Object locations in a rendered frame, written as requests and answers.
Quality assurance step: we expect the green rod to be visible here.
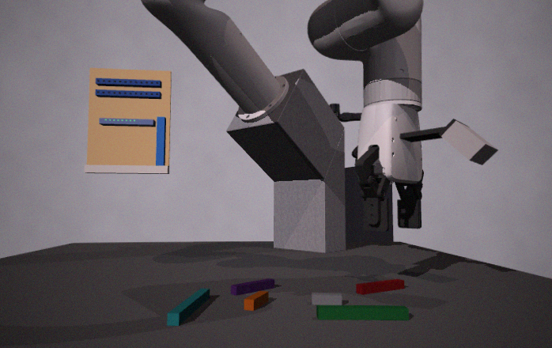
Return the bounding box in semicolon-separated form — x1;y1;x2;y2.
316;305;409;320

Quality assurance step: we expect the purple rod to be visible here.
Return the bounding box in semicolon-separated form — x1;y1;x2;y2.
231;278;274;296

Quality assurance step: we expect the dark red rod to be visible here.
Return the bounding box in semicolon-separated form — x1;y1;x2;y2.
356;279;404;295

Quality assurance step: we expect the orange rectangular bar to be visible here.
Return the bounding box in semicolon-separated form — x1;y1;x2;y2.
244;291;268;311

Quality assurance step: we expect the turquoise rod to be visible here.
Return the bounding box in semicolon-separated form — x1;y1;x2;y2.
167;289;210;326

